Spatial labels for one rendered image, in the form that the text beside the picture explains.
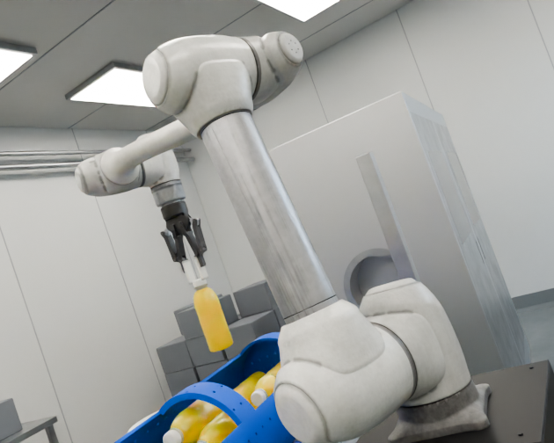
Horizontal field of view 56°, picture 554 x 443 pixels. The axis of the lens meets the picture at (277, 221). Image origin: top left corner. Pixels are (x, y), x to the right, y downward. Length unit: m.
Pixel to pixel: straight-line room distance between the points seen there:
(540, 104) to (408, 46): 1.45
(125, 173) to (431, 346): 0.86
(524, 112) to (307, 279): 5.00
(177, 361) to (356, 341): 4.43
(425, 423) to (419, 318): 0.19
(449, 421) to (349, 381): 0.25
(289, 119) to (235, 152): 5.54
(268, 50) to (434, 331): 0.61
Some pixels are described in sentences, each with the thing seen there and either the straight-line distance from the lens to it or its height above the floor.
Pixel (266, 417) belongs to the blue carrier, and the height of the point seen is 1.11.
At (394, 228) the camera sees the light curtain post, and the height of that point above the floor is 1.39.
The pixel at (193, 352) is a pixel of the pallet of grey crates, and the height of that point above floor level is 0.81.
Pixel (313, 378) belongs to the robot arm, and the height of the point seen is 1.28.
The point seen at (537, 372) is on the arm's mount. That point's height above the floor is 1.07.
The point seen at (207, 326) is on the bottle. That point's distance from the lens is 1.52.
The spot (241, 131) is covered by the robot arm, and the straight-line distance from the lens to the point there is 0.93.
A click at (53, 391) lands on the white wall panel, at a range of 5.14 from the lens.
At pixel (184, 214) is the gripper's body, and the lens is 1.52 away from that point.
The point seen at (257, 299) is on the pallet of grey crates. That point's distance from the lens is 4.99.
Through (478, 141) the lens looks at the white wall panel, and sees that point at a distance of 5.80.
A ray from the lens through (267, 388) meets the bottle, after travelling 1.47.
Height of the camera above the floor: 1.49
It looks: 2 degrees up
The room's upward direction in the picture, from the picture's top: 20 degrees counter-clockwise
